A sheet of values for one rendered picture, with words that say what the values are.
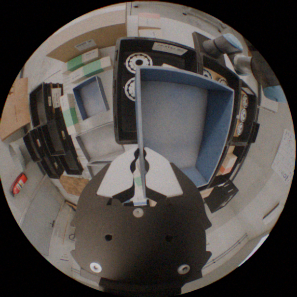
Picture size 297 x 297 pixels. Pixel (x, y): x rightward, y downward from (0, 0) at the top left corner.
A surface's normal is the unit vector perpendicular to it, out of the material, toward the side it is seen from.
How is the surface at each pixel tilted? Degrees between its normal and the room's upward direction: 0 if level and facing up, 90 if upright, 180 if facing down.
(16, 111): 76
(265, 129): 90
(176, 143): 1
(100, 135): 0
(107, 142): 0
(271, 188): 90
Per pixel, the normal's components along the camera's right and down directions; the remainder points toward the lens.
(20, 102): 0.98, 0.07
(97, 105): 0.12, 0.48
